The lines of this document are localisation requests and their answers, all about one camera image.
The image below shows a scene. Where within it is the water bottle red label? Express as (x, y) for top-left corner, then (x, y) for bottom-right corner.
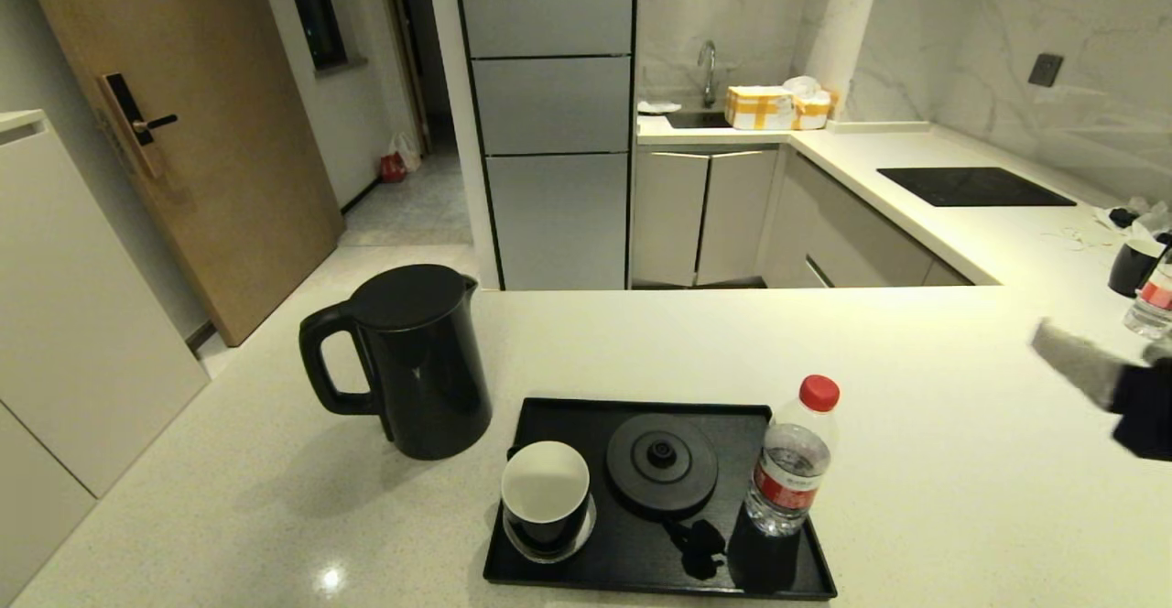
(744, 375), (841, 537)
(1123, 246), (1172, 341)

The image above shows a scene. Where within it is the black electric kettle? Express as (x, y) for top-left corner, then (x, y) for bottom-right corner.
(298, 264), (494, 461)

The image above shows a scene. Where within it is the round black kettle base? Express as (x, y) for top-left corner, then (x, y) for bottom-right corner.
(605, 413), (720, 522)

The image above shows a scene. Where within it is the black mug white interior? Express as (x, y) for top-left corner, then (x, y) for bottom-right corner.
(1108, 238), (1165, 298)
(501, 440), (591, 551)

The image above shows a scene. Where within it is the crumpled white plastic wrapper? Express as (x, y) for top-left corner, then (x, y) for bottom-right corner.
(1093, 196), (1172, 243)

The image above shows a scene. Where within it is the black induction cooktop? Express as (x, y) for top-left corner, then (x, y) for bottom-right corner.
(877, 167), (1078, 208)

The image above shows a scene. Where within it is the beige drawer cabinet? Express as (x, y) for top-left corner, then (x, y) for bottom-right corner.
(760, 150), (973, 288)

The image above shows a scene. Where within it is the small cardboard box yellow tape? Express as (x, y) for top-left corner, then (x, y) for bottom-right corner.
(791, 90), (838, 130)

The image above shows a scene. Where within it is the beige lower cabinet door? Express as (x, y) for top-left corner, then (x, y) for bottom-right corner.
(632, 149), (710, 286)
(697, 149), (779, 286)

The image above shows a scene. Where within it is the chrome sink faucet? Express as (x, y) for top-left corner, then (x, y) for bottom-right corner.
(696, 38), (719, 108)

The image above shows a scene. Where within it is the black rectangular serving tray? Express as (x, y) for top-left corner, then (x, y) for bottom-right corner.
(483, 396), (838, 601)

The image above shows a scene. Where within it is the tall grey refrigerator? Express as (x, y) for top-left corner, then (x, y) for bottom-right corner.
(450, 0), (638, 291)

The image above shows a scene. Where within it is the dark window pane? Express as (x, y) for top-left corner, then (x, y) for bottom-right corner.
(279, 0), (351, 73)

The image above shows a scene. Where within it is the brown wooden door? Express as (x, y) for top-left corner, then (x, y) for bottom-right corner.
(16, 0), (346, 348)

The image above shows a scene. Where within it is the black gold door lock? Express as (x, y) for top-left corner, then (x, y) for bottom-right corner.
(96, 72), (179, 179)

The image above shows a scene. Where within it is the white storage cabinet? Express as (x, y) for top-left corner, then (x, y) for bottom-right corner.
(0, 110), (212, 581)

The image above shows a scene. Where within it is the thin white cable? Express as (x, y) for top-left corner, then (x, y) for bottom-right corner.
(1062, 224), (1116, 251)

